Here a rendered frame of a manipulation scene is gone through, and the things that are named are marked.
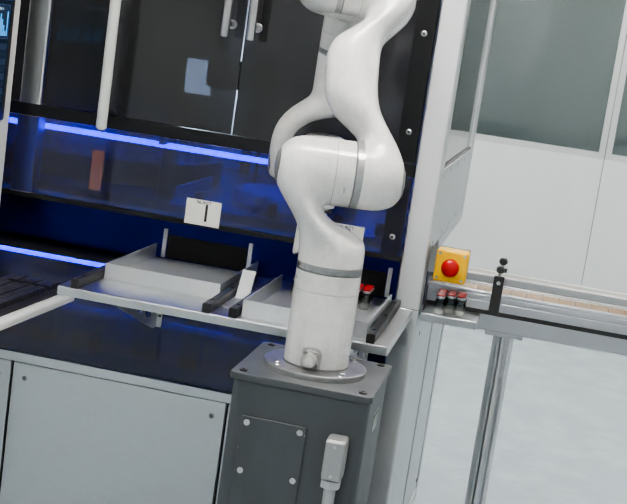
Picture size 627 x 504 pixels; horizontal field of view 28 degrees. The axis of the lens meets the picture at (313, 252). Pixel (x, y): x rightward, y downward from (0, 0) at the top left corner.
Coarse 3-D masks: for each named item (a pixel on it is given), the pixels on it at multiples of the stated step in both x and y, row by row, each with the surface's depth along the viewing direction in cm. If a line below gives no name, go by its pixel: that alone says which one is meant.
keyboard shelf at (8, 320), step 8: (56, 296) 283; (64, 296) 285; (32, 304) 272; (40, 304) 273; (48, 304) 276; (56, 304) 280; (64, 304) 284; (16, 312) 263; (24, 312) 265; (32, 312) 268; (40, 312) 272; (0, 320) 255; (8, 320) 258; (16, 320) 261; (24, 320) 265; (0, 328) 254
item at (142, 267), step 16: (128, 256) 285; (144, 256) 297; (112, 272) 272; (128, 272) 271; (144, 272) 270; (160, 272) 287; (176, 272) 290; (192, 272) 292; (208, 272) 295; (224, 272) 298; (240, 272) 284; (256, 272) 300; (160, 288) 270; (176, 288) 269; (192, 288) 269; (208, 288) 268; (224, 288) 271
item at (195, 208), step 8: (192, 200) 293; (200, 200) 293; (192, 208) 293; (200, 208) 293; (208, 208) 293; (216, 208) 292; (192, 216) 294; (200, 216) 293; (208, 216) 293; (216, 216) 292; (200, 224) 293; (208, 224) 293; (216, 224) 293
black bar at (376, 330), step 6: (396, 300) 285; (390, 306) 277; (396, 306) 279; (384, 312) 270; (390, 312) 271; (396, 312) 281; (384, 318) 264; (390, 318) 270; (378, 324) 257; (384, 324) 261; (372, 330) 251; (378, 330) 252; (366, 336) 248; (372, 336) 248; (378, 336) 254; (366, 342) 248; (372, 342) 248
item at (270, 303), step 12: (264, 288) 271; (276, 288) 283; (252, 300) 262; (264, 300) 273; (276, 300) 275; (288, 300) 277; (252, 312) 255; (264, 312) 255; (276, 312) 254; (288, 312) 254; (360, 312) 275; (372, 312) 277; (360, 324) 251; (372, 324) 258; (360, 336) 251
